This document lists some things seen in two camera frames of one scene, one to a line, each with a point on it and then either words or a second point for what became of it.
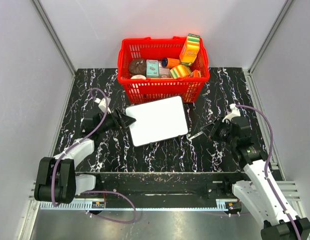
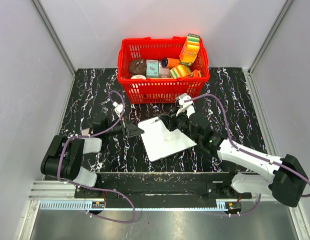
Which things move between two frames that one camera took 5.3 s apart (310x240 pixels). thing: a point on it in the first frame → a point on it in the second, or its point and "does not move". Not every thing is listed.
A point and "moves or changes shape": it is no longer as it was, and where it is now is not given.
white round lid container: [139, 76] does not move
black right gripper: [207, 129] → [170, 120]
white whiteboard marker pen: [196, 135] moves or changes shape
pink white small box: [164, 72] does not move
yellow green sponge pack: [180, 71] does not move
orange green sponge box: [190, 49] does not move
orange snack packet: [195, 73] does not move
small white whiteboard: [158, 120] → [161, 143]
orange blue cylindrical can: [170, 63] does not move
